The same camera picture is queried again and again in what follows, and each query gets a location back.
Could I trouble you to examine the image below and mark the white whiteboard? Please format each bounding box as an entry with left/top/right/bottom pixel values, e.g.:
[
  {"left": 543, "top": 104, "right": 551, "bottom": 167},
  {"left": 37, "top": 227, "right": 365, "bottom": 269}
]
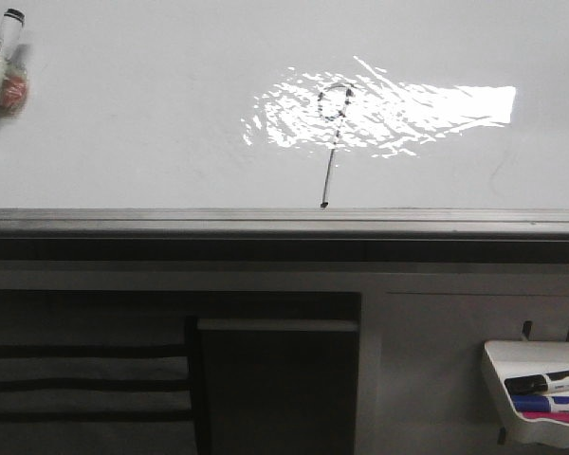
[{"left": 0, "top": 1, "right": 569, "bottom": 209}]

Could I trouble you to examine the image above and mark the aluminium whiteboard ledge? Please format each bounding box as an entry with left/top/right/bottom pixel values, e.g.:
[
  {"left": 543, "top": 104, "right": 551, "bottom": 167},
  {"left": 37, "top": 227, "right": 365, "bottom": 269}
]
[{"left": 0, "top": 208, "right": 569, "bottom": 239}]

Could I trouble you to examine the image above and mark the dark panel with white top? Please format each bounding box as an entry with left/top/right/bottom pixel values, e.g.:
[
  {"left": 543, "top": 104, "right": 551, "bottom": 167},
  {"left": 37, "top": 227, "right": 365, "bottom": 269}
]
[{"left": 199, "top": 318, "right": 359, "bottom": 454}]

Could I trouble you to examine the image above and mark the white marker tray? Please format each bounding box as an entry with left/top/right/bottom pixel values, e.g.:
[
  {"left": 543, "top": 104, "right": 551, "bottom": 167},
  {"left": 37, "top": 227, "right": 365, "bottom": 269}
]
[{"left": 482, "top": 340, "right": 569, "bottom": 449}]

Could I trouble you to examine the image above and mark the black tray hook left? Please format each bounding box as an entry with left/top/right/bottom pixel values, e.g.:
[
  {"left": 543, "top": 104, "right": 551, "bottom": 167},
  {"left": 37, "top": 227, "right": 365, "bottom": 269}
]
[{"left": 521, "top": 320, "right": 533, "bottom": 341}]

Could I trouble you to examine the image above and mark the grey striped fabric organizer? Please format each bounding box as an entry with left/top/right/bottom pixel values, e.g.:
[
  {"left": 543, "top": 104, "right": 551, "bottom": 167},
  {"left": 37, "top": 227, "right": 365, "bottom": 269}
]
[{"left": 0, "top": 290, "right": 212, "bottom": 454}]

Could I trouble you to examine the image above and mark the blue capped marker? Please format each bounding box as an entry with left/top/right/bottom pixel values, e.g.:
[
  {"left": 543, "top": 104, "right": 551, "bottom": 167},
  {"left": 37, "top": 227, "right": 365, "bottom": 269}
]
[{"left": 511, "top": 395, "right": 569, "bottom": 413}]

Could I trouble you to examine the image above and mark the black capped marker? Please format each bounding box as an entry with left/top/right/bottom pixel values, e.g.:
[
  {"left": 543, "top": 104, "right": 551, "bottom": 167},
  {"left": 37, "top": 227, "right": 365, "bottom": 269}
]
[{"left": 504, "top": 370, "right": 569, "bottom": 395}]

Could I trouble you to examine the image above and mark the pink marker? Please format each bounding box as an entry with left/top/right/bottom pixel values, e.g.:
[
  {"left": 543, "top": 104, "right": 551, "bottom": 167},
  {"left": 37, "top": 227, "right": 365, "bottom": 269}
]
[{"left": 522, "top": 411, "right": 569, "bottom": 424}]

